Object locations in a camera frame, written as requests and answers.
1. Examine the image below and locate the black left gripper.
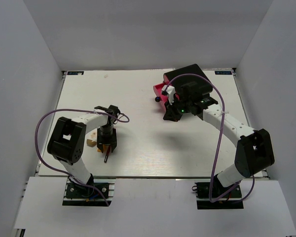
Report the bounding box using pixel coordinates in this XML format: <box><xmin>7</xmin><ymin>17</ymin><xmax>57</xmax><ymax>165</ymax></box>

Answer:
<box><xmin>97</xmin><ymin>124</ymin><xmax>117</xmax><ymax>151</ymax></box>

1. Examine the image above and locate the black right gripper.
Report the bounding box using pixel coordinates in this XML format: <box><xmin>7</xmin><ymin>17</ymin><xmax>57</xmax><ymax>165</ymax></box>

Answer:
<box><xmin>163</xmin><ymin>96</ymin><xmax>192</xmax><ymax>122</ymax></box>

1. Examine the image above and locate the red lip pencil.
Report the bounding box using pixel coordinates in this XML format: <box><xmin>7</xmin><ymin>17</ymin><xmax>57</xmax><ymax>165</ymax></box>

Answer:
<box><xmin>104</xmin><ymin>145</ymin><xmax>111</xmax><ymax>163</ymax></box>

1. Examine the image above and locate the black drawer organizer cabinet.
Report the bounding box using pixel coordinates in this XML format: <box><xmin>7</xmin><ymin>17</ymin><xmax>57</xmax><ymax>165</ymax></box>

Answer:
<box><xmin>163</xmin><ymin>64</ymin><xmax>213</xmax><ymax>105</ymax></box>

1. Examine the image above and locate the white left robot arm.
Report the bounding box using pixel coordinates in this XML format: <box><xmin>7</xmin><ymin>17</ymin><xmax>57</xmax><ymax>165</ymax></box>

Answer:
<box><xmin>47</xmin><ymin>105</ymin><xmax>120</xmax><ymax>197</ymax></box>

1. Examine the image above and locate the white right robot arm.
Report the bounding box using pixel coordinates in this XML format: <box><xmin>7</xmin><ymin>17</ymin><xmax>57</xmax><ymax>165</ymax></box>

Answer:
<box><xmin>160</xmin><ymin>81</ymin><xmax>275</xmax><ymax>197</ymax></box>

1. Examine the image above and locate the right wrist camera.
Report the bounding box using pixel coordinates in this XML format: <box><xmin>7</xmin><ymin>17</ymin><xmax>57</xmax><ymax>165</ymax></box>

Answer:
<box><xmin>161</xmin><ymin>84</ymin><xmax>176</xmax><ymax>105</ymax></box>

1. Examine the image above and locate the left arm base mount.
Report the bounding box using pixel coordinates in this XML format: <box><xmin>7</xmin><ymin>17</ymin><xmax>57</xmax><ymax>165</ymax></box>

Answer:
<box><xmin>62</xmin><ymin>178</ymin><xmax>116</xmax><ymax>207</ymax></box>

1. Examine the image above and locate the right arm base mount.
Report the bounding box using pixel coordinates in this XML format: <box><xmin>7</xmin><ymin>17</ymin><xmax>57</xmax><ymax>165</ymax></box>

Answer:
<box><xmin>191</xmin><ymin>179</ymin><xmax>245</xmax><ymax>210</ymax></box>

